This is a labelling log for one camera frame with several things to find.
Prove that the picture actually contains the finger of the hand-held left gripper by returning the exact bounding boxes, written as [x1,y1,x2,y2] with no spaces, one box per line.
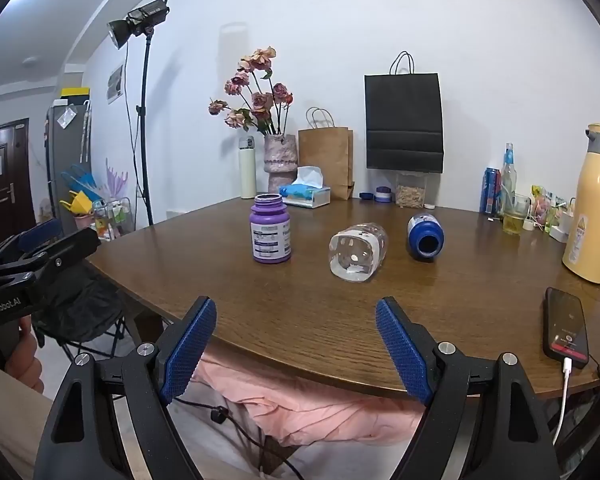
[0,217,66,263]
[0,228,102,288]

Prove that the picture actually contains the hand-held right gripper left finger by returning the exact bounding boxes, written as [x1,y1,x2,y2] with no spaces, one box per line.
[32,296,217,480]

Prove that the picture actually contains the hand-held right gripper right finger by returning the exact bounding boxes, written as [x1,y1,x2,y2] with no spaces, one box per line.
[375,296,563,480]

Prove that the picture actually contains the clear plastic bottle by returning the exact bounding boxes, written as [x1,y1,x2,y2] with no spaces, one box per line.
[328,223,390,283]

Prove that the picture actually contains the person's left forearm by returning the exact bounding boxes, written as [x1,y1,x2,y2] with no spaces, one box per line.
[0,357,57,480]

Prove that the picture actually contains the person's left hand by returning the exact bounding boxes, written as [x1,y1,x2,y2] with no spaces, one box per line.
[4,317,45,395]

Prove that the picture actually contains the cluttered storage cart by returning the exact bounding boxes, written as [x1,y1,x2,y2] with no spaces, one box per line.
[92,197,133,241]

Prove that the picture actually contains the black folding chair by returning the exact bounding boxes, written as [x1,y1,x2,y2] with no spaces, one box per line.
[32,260,131,361]

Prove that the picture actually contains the dark brown door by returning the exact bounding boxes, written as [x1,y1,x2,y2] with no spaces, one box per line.
[0,119,37,251]

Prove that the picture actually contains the blue clothes hangers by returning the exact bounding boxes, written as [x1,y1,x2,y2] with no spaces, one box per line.
[60,164,103,201]

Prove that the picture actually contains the grey refrigerator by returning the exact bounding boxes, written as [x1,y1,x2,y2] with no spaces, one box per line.
[45,102,92,221]

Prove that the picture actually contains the pink cloth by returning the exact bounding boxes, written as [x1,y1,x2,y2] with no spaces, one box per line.
[190,345,431,448]

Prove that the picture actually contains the blue pill bottle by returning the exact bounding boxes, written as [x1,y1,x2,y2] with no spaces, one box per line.
[407,213,445,261]

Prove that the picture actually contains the black light stand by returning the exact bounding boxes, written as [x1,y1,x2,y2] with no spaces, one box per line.
[125,35,156,226]

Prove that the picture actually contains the purple pill bottle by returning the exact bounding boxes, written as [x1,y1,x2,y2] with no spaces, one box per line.
[250,193,292,265]

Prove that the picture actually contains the clear grain container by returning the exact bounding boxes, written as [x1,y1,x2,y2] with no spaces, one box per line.
[395,171,427,208]

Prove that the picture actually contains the black smartphone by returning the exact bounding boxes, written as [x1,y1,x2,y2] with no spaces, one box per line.
[543,287,591,365]

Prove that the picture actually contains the glass of yellow drink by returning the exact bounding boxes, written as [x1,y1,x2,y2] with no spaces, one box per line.
[502,193,532,236]

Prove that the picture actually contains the blue drink can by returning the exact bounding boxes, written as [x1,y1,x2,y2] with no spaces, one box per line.
[480,167,502,215]

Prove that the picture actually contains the blue tissue box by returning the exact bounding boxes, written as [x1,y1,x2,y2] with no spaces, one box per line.
[279,166,332,209]

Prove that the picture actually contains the white thermos bottle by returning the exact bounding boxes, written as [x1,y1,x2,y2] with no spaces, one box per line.
[238,136,257,199]

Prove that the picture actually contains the colourful snack packets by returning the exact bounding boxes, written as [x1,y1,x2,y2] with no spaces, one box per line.
[530,185,557,231]

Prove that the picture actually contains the clear spray bottle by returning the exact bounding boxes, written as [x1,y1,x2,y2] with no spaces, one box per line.
[500,143,518,216]

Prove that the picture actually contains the brown paper bag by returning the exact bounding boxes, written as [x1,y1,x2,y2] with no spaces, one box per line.
[298,107,355,201]

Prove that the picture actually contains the pink ceramic vase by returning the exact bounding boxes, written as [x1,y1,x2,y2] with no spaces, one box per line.
[263,134,299,194]

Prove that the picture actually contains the yellow thermos jug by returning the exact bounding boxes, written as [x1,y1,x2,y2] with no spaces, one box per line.
[562,123,600,285]

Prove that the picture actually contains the black paper bag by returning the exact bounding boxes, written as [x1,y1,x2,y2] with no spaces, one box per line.
[364,51,445,175]

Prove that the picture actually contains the black studio light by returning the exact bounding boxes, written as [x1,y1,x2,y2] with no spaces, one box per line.
[107,0,171,51]

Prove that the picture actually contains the dried pink roses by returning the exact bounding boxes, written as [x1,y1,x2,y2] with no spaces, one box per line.
[208,46,294,137]

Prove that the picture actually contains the black cord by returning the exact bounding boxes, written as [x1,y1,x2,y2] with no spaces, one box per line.
[172,397,306,480]

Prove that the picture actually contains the white charging cable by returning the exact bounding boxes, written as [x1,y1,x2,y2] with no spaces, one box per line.
[552,357,576,446]

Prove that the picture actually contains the wall picture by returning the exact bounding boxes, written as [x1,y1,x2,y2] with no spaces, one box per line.
[106,64,126,105]

